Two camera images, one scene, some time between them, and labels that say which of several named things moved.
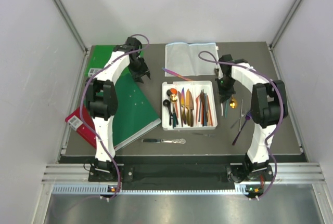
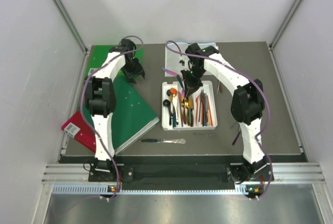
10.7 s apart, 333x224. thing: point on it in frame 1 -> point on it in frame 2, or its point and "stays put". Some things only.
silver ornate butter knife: x=181 y=141 stays put
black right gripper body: x=225 y=87 -> x=192 y=78
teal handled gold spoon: x=232 y=103 -> x=187 y=102
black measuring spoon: x=167 y=103 stays put
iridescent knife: x=182 y=103 stays put
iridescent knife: x=176 y=74 stays put
